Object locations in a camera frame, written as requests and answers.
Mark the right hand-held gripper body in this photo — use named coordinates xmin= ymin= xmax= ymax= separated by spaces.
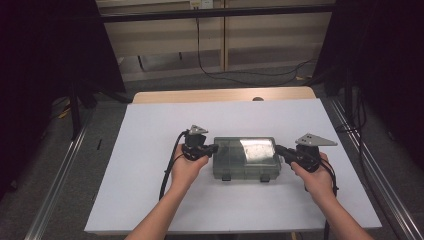
xmin=289 ymin=132 xmax=339 ymax=174

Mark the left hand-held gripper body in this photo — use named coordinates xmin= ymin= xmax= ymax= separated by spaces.
xmin=181 ymin=124 xmax=210 ymax=162

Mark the grey transparent compartment box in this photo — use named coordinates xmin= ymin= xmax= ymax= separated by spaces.
xmin=212 ymin=135 xmax=283 ymax=183

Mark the person's left hand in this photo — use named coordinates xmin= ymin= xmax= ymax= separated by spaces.
xmin=169 ymin=144 xmax=211 ymax=194

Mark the person's right hand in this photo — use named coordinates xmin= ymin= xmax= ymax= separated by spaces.
xmin=290 ymin=152 xmax=336 ymax=205

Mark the white table sheet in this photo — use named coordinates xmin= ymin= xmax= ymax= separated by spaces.
xmin=83 ymin=98 xmax=383 ymax=234

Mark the black curtain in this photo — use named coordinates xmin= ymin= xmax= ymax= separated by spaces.
xmin=313 ymin=0 xmax=424 ymax=171
xmin=0 ymin=0 xmax=127 ymax=201

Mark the black stand pole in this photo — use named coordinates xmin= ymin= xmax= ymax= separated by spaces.
xmin=68 ymin=79 xmax=83 ymax=141

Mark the black horizontal bar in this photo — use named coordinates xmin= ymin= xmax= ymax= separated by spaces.
xmin=99 ymin=3 xmax=336 ymax=24

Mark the left hand-held gripper cable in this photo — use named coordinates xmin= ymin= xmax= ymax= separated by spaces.
xmin=158 ymin=130 xmax=190 ymax=202

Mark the hand-held gripper cable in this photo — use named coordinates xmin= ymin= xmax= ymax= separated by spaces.
xmin=158 ymin=130 xmax=190 ymax=202
xmin=319 ymin=158 xmax=340 ymax=240

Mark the right hand-held gripper cable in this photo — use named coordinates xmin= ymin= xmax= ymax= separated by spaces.
xmin=319 ymin=158 xmax=340 ymax=240

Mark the metal floor rail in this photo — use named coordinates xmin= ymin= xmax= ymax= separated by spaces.
xmin=24 ymin=109 xmax=96 ymax=240
xmin=328 ymin=98 xmax=424 ymax=240

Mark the black floor cable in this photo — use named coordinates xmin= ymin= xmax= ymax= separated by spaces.
xmin=195 ymin=18 xmax=319 ymax=87

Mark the wooden post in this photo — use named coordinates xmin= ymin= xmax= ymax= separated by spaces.
xmin=221 ymin=0 xmax=230 ymax=72

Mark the wall power socket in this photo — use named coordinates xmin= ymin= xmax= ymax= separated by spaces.
xmin=189 ymin=0 xmax=214 ymax=10

